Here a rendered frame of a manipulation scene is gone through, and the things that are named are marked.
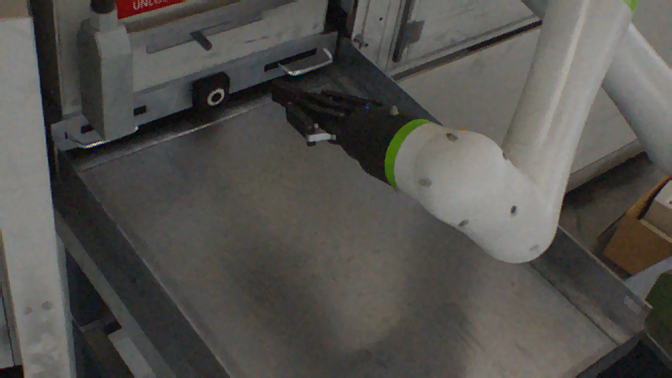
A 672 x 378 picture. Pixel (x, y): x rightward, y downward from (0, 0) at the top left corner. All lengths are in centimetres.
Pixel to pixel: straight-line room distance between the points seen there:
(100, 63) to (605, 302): 79
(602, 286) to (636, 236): 125
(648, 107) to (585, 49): 35
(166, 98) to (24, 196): 95
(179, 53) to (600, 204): 174
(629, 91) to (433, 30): 41
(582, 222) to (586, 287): 141
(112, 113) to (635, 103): 81
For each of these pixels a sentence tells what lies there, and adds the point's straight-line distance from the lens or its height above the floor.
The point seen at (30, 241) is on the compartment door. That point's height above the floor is 142.
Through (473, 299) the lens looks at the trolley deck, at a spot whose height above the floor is 85.
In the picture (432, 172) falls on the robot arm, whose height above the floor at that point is 117.
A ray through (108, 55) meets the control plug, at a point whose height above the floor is 110.
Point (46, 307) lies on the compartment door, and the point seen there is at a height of 136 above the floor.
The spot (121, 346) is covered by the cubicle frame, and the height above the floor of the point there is 35.
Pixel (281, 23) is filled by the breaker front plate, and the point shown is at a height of 97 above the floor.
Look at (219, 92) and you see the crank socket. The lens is 148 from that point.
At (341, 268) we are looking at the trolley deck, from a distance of 132.
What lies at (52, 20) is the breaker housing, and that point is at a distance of 131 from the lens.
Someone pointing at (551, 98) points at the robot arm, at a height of 118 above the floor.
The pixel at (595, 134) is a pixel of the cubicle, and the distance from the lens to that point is 264.
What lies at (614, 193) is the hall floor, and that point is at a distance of 294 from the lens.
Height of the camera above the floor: 184
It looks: 44 degrees down
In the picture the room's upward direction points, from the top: 12 degrees clockwise
